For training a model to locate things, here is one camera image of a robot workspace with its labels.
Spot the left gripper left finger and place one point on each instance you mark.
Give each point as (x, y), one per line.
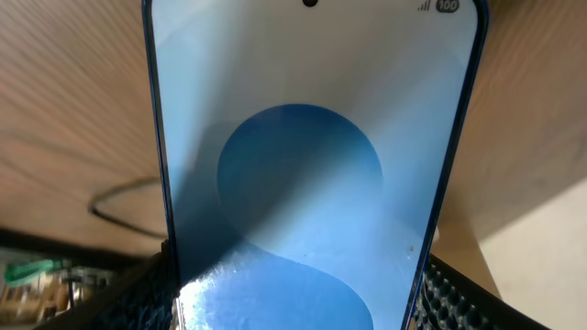
(142, 299)

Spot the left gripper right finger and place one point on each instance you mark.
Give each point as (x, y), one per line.
(448, 300)

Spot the blue Galaxy smartphone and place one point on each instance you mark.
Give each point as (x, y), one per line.
(305, 149)

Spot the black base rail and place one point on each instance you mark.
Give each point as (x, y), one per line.
(85, 256)

